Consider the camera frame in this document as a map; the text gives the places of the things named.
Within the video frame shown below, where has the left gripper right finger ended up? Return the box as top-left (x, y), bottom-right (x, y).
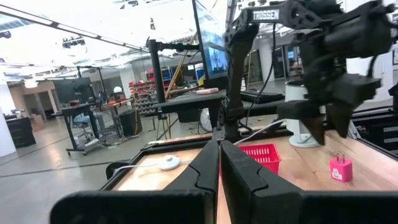
top-left (220, 139), bottom-right (304, 224)

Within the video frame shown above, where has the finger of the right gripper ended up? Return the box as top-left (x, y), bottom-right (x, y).
top-left (302, 115), bottom-right (326, 146)
top-left (325, 102), bottom-right (356, 139)

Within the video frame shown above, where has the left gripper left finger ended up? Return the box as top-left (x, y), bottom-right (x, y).
top-left (163, 139), bottom-right (221, 224)

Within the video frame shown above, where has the pink USB wall charger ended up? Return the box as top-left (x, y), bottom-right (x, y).
top-left (329, 152), bottom-right (354, 183)

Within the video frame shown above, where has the black floor bin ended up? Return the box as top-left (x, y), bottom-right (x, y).
top-left (119, 108), bottom-right (143, 137)

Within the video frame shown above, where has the red plastic basket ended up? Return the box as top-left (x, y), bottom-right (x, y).
top-left (239, 143), bottom-right (282, 175)

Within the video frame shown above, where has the clear glass cup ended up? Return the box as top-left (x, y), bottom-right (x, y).
top-left (284, 80), bottom-right (327, 149)

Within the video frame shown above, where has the white round fan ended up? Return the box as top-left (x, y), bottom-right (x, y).
top-left (198, 108), bottom-right (214, 133)

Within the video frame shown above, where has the black keyboard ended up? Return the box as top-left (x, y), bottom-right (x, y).
top-left (241, 90), bottom-right (285, 105)

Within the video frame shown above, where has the pink flat object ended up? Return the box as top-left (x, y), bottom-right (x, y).
top-left (195, 87), bottom-right (220, 95)

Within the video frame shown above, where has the red parts shelf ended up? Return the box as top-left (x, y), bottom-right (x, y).
top-left (129, 79), bottom-right (156, 114)

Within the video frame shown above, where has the yellow diagonal pole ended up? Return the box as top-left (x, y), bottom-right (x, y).
top-left (164, 32), bottom-right (198, 100)

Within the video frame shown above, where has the black monitor pole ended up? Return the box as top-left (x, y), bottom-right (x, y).
top-left (147, 39), bottom-right (200, 103)

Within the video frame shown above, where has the large black monitor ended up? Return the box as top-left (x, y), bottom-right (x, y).
top-left (192, 0), bottom-right (231, 81)

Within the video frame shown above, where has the black rolling desk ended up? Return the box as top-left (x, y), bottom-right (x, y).
top-left (60, 99), bottom-right (137, 156)

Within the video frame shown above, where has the dark monitor on rolling desk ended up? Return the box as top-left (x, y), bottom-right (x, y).
top-left (52, 77), bottom-right (94, 103)

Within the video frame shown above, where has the brown cardboard box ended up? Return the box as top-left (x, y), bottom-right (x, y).
top-left (30, 114), bottom-right (46, 131)

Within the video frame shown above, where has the black drawer cabinet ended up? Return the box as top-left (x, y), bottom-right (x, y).
top-left (6, 116), bottom-right (37, 149)

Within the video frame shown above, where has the white lamp cord with switch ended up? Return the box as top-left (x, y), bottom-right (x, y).
top-left (111, 118), bottom-right (287, 177)

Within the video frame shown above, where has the black cord clamp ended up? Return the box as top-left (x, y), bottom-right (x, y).
top-left (105, 160), bottom-right (130, 180)

